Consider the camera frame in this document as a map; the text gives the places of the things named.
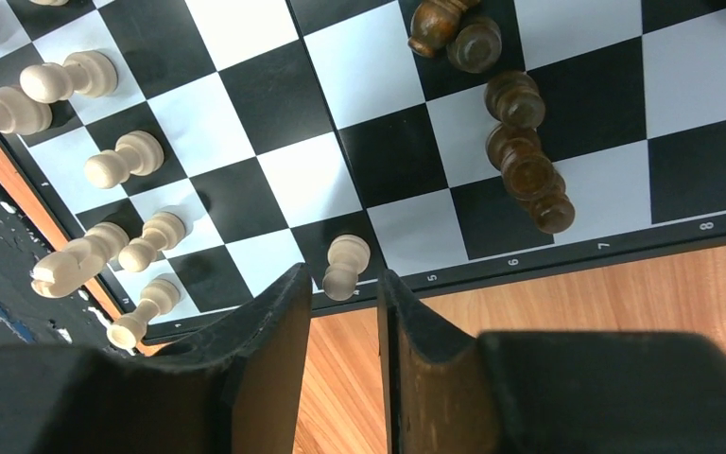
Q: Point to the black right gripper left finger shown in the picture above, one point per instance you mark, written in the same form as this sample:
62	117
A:
234	386

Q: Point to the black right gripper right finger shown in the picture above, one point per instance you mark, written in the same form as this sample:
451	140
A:
446	391

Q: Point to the white pawn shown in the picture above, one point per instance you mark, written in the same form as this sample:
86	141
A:
348	256

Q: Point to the black white chessboard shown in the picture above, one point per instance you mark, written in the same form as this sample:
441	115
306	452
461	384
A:
272	127

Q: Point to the white rook piece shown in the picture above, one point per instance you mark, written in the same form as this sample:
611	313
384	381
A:
157	298

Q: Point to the white knight piece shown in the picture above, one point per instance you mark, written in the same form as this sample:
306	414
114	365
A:
62	272

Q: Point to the dark pawn piece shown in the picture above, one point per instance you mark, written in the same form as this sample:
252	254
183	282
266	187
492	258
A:
552	213

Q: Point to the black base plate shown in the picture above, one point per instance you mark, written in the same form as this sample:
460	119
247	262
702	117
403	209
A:
26	317

